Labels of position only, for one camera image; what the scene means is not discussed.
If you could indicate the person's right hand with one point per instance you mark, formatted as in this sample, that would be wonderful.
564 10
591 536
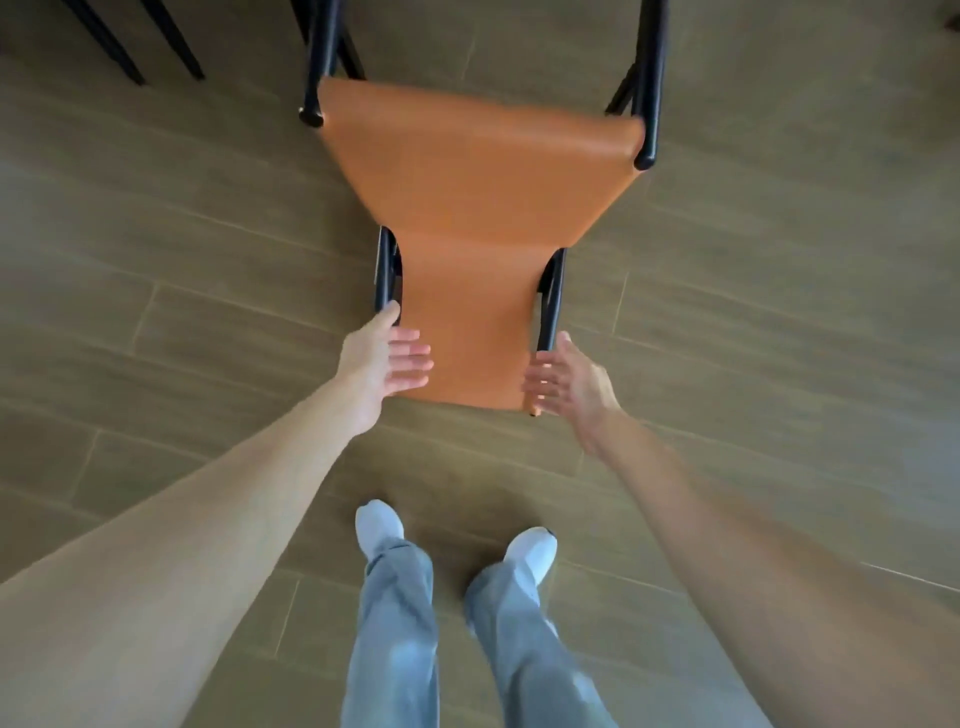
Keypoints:
581 397

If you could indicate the person's left hand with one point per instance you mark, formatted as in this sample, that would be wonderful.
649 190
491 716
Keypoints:
371 360

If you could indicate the brown leather black-frame chair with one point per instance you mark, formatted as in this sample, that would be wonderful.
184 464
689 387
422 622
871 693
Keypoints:
480 165
110 45

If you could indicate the person's right forearm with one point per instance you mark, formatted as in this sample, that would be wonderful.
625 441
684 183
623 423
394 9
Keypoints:
750 562

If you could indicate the person's left forearm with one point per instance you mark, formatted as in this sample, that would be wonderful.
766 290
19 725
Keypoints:
187 540

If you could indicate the person's white right shoe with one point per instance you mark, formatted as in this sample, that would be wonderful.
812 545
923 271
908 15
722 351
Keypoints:
532 551

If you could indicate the person's white shoe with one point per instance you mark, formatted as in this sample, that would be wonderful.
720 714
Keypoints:
532 551
379 525

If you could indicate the person's white left shoe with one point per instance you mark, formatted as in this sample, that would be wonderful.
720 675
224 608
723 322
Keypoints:
379 525

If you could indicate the person's grey trousers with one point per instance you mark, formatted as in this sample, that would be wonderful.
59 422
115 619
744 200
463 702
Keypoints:
397 645

